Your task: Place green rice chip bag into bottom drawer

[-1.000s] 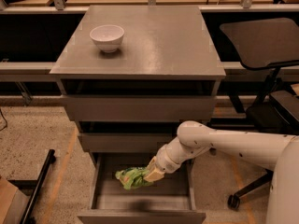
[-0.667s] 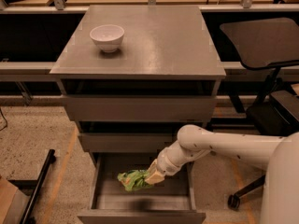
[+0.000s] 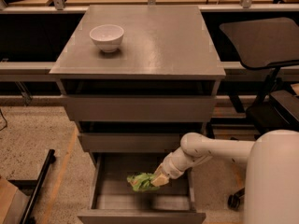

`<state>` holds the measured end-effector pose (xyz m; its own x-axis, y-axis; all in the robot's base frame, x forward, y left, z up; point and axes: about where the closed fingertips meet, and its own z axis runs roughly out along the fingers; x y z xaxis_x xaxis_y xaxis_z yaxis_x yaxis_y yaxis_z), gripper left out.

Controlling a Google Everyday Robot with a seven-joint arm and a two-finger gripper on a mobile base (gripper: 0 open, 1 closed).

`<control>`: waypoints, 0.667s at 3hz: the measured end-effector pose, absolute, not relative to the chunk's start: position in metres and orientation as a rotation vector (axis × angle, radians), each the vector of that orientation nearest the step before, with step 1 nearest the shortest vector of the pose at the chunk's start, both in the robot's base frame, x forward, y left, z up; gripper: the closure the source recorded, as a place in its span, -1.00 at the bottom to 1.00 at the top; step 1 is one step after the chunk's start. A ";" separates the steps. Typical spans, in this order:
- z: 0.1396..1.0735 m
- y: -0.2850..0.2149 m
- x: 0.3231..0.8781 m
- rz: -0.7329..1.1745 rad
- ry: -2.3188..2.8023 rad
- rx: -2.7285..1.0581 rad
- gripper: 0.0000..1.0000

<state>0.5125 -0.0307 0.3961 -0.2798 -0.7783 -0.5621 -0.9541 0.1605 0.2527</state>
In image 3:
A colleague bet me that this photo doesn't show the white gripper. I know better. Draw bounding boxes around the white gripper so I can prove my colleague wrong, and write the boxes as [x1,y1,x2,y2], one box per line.
[150,152,184,187]

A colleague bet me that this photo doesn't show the green rice chip bag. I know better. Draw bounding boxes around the green rice chip bag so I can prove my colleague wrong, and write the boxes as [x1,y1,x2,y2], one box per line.
[127,173,159,192]

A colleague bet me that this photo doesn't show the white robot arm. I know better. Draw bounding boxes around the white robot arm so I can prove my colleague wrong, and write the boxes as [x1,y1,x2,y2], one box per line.
[151,130,299,224]

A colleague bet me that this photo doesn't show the bottom grey open drawer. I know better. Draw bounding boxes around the bottom grey open drawer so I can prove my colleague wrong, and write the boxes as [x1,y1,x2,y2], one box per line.
[78,153,206,224]

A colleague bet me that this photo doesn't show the middle grey drawer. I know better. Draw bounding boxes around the middle grey drawer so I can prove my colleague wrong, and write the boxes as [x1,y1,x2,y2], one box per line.
[77,121,206,154]

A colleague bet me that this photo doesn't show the grey drawer cabinet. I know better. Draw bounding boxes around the grey drawer cabinet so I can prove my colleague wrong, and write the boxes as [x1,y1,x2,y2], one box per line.
[50,5,227,224]

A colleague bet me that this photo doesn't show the top grey drawer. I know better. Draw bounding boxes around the top grey drawer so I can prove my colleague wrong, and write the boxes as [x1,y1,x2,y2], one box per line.
[61,79,219,123]

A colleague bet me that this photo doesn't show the black metal stand leg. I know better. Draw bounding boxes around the black metal stand leg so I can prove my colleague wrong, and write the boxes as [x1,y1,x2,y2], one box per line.
[9,149,56,224]

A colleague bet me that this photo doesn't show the wooden box corner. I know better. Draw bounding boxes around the wooden box corner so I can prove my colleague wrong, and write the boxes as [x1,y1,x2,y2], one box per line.
[0,176,29,224]

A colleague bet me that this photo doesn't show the white ceramic bowl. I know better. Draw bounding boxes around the white ceramic bowl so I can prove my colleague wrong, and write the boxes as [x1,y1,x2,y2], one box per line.
[90,24,124,52]

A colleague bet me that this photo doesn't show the black office chair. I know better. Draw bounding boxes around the black office chair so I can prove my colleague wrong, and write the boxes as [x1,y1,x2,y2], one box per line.
[205,17,299,210]

